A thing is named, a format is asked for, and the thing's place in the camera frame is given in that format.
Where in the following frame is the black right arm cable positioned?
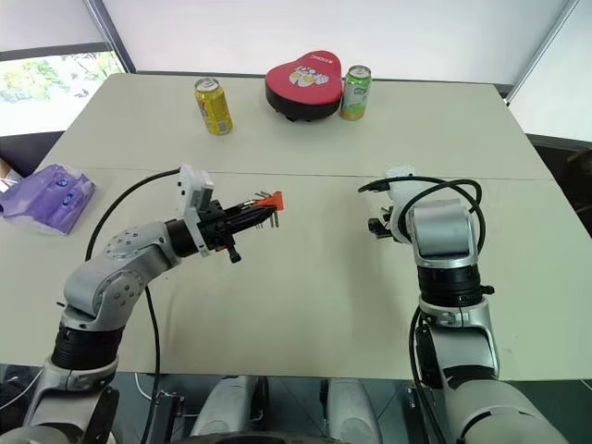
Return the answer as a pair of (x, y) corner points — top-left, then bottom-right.
(357, 179), (494, 444)

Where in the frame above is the red heart-shaped box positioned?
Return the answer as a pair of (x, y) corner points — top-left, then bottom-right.
(265, 48), (346, 124)

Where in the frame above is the thin white cable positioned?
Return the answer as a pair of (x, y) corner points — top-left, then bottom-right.
(133, 371), (156, 402)

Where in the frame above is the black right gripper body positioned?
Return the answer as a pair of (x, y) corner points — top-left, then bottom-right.
(377, 205), (397, 241)

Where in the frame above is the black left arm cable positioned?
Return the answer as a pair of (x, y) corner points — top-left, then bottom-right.
(85, 167), (182, 444)

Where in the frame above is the green drink can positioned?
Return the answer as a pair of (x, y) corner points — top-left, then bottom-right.
(339, 65), (373, 122)

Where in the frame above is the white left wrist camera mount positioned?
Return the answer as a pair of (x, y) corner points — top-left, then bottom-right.
(175, 163), (216, 258)

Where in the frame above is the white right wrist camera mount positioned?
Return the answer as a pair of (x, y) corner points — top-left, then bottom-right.
(385, 162), (420, 246)

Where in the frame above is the purple tissue pack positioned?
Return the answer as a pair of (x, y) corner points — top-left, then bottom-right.
(0, 162), (97, 236)

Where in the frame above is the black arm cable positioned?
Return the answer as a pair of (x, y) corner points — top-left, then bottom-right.
(357, 179), (494, 444)
(85, 167), (182, 444)

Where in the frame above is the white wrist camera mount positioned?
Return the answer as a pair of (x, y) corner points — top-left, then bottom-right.
(175, 163), (216, 258)
(385, 162), (420, 246)

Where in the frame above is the silver rounded robot leg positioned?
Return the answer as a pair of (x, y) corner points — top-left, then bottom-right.
(191, 376), (261, 438)
(326, 377), (383, 444)

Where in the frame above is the yellow drink can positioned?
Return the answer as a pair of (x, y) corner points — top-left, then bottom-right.
(193, 77), (235, 136)

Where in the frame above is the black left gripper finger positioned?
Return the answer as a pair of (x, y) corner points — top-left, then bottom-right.
(224, 201), (268, 219)
(226, 210), (279, 230)

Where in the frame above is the red hex key holder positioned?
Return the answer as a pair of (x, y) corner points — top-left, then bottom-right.
(256, 190), (285, 212)

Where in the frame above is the window with greenery view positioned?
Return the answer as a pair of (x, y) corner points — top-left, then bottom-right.
(0, 43), (135, 138)

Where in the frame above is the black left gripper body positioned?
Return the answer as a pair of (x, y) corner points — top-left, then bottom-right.
(198, 200), (243, 266)

